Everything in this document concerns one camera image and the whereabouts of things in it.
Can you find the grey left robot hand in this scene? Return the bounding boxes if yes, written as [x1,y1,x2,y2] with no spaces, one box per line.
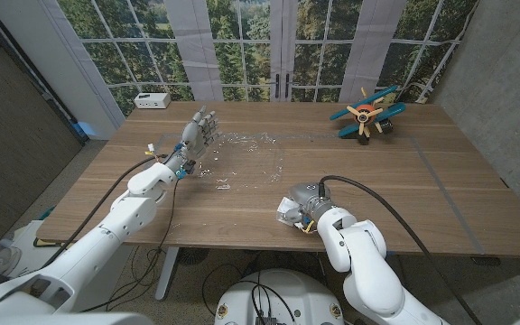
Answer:
[164,106,222,176]

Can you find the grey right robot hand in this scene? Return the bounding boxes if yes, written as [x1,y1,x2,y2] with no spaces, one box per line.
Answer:
[281,181,334,232]

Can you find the white cube package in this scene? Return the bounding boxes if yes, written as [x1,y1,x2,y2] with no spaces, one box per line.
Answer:
[276,197,302,225]

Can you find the clear plastic wrap sheet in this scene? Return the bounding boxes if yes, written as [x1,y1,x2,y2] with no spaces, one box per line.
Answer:
[196,131,286,190]

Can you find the teal wooden toy airplane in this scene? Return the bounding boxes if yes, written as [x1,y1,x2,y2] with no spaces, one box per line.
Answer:
[330,84,408,146]

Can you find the white power box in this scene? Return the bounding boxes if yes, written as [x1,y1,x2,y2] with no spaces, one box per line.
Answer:
[133,92,172,110]

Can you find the printed window forest backdrop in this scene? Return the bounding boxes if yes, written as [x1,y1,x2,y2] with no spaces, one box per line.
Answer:
[56,0,480,118]

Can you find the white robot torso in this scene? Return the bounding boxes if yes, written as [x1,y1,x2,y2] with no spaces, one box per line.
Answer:
[213,268,346,325]

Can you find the black round fan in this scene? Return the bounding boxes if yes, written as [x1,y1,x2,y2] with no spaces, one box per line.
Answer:
[176,246,210,266]

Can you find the grey table leg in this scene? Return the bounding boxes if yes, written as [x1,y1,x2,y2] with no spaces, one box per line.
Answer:
[154,246,181,302]

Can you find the dark brown door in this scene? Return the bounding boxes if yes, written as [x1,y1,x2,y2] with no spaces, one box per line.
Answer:
[0,8,85,240]

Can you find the white flat floor panel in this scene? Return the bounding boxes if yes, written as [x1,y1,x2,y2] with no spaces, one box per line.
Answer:
[0,219,97,290]

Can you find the white shoe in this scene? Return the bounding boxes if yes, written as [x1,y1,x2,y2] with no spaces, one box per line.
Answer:
[0,246,24,277]

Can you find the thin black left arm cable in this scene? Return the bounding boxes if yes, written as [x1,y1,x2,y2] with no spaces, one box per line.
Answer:
[81,176,180,313]

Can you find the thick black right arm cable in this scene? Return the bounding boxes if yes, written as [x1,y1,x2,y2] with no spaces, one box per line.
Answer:
[317,174,485,325]

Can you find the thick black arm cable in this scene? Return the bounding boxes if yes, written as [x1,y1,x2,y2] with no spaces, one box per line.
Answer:
[317,174,485,325]
[38,153,169,272]

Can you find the black torso cable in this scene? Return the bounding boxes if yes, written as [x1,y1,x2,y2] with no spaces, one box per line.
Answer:
[200,263,298,324]

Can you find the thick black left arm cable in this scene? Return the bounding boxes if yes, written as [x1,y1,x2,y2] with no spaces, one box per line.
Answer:
[38,153,169,272]

